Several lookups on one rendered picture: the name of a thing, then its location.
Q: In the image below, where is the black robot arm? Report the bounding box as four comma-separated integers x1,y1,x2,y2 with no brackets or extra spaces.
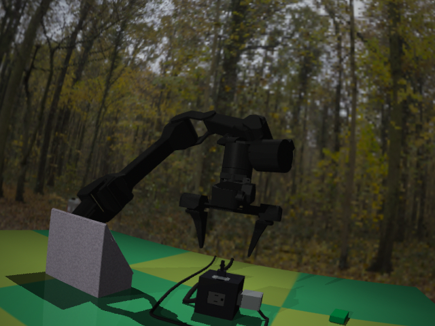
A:
71,110,295,223

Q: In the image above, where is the green block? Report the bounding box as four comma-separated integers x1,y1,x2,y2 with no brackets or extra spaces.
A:
329,309,349,324

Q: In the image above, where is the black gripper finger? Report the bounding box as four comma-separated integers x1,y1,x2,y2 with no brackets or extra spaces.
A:
247,220,274,257
186,210,208,249

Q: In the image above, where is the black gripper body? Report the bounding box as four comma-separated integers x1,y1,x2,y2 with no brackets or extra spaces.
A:
179,168,283,223

